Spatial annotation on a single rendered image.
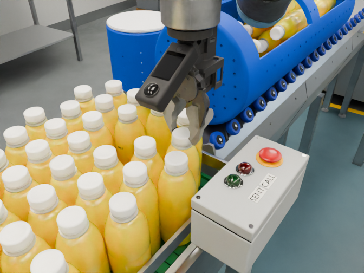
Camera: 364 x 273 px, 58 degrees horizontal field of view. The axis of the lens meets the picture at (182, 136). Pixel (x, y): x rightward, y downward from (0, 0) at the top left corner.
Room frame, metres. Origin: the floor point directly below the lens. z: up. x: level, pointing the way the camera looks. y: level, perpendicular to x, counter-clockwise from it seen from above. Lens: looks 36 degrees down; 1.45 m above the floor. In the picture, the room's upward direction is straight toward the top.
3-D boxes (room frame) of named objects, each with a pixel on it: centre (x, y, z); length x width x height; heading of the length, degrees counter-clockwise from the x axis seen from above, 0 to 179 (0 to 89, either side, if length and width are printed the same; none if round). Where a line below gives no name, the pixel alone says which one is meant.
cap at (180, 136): (0.50, 0.00, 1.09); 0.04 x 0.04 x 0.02
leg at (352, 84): (2.28, -1.31, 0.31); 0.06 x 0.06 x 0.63; 52
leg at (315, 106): (1.51, -0.71, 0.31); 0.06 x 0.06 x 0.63; 52
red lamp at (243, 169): (0.39, -0.10, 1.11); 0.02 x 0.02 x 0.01
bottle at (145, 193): (0.40, 0.08, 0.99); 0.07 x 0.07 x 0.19
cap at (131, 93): (0.65, 0.10, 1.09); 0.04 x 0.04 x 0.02
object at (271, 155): (0.42, -0.14, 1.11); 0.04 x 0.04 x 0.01
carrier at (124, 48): (1.39, 0.17, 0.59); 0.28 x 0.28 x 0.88
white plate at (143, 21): (1.39, 0.17, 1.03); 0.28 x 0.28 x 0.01
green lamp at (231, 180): (0.36, -0.08, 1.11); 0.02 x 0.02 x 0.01
